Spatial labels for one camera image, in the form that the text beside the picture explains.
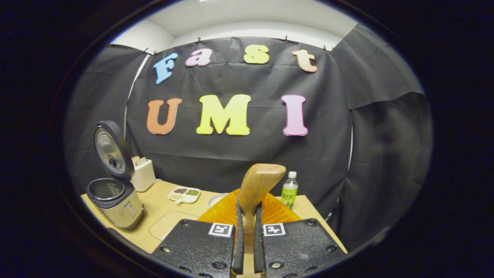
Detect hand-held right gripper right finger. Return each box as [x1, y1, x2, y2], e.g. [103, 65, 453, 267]
[254, 192, 348, 278]

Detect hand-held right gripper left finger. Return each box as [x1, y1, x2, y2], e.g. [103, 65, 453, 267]
[151, 188, 245, 278]

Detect wooden spoon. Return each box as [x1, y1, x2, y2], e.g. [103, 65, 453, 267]
[238, 163, 287, 276]

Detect black silver rice cooker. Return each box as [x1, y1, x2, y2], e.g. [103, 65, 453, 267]
[86, 120, 144, 231]

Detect white round plate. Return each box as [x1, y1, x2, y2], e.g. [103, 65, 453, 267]
[207, 192, 230, 209]

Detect green drink bottle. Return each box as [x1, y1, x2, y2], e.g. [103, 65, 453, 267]
[281, 171, 299, 209]

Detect clear glass bowl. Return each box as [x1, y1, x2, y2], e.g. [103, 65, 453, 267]
[149, 210, 199, 242]

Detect white divided bean dish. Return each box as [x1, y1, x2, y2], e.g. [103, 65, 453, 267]
[167, 187, 201, 204]

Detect black backdrop cloth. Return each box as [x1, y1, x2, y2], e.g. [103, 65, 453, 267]
[64, 24, 433, 251]

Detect white toaster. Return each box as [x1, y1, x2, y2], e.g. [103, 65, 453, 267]
[130, 156, 157, 192]

